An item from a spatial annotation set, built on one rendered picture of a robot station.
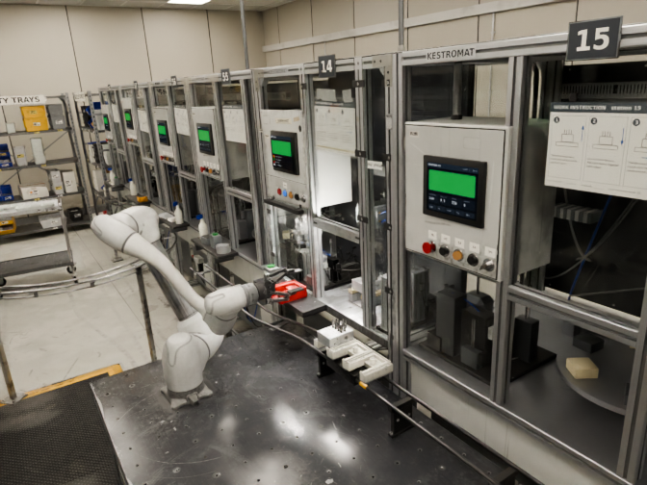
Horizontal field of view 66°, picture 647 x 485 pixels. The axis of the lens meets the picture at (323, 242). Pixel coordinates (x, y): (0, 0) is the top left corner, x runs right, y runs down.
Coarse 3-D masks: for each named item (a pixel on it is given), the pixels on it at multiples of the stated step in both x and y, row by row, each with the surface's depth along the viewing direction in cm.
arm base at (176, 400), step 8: (200, 384) 216; (168, 392) 214; (184, 392) 211; (192, 392) 212; (200, 392) 216; (208, 392) 217; (168, 400) 213; (176, 400) 211; (184, 400) 211; (192, 400) 209; (176, 408) 209
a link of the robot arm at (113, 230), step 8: (96, 216) 207; (104, 216) 206; (112, 216) 208; (120, 216) 209; (128, 216) 211; (96, 224) 204; (104, 224) 203; (112, 224) 203; (120, 224) 205; (128, 224) 207; (136, 224) 212; (96, 232) 204; (104, 232) 202; (112, 232) 202; (120, 232) 203; (128, 232) 204; (104, 240) 204; (112, 240) 202; (120, 240) 202; (120, 248) 203
